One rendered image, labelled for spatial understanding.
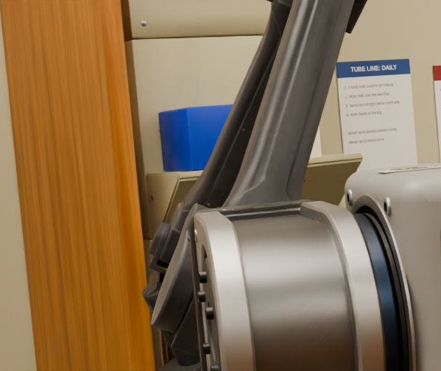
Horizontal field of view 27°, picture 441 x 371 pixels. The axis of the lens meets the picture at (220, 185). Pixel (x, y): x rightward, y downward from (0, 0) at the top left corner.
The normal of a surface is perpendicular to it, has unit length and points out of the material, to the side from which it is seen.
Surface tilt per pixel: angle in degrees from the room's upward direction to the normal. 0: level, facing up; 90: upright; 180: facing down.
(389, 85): 90
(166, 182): 90
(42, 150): 90
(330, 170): 135
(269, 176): 68
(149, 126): 90
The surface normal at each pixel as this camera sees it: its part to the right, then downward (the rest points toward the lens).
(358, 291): 0.06, -0.32
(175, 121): -0.88, 0.11
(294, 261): 0.00, -0.72
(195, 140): 0.47, 0.00
